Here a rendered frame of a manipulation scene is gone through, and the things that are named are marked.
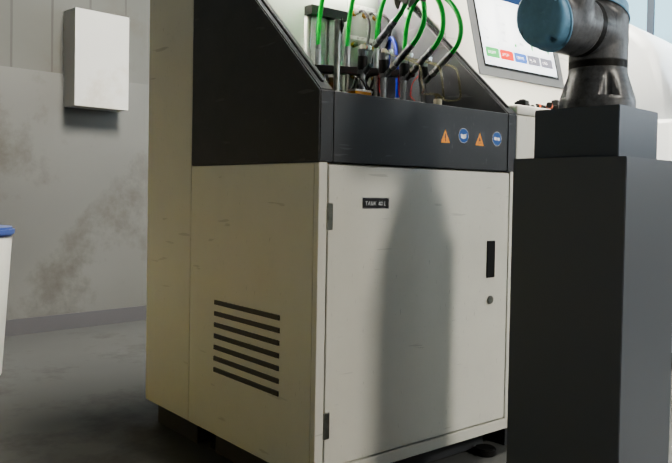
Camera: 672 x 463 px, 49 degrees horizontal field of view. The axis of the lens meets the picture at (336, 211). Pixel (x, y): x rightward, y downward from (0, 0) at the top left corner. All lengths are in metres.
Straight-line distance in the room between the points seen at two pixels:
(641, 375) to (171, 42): 1.53
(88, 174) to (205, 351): 2.13
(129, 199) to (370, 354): 2.60
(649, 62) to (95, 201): 2.76
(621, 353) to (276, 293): 0.77
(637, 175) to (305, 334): 0.77
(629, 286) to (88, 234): 3.07
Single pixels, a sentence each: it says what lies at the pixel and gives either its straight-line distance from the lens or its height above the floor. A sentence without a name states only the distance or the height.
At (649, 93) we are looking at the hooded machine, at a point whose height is 1.17.
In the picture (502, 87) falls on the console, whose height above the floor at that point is 1.07.
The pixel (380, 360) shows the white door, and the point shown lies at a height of 0.33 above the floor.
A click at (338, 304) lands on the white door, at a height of 0.47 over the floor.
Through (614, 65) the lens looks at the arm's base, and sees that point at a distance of 1.59.
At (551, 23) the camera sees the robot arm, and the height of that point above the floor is 1.04.
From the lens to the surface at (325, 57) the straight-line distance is 2.33.
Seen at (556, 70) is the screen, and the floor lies 1.17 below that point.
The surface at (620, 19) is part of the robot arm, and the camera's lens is 1.61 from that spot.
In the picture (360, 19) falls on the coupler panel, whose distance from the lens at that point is 2.46.
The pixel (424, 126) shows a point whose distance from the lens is 1.84.
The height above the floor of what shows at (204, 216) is 0.65.
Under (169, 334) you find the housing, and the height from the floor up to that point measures 0.30.
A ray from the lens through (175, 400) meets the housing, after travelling 2.25.
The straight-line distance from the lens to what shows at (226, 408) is 2.00.
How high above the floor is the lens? 0.72
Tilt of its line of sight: 1 degrees down
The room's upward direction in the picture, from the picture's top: 1 degrees clockwise
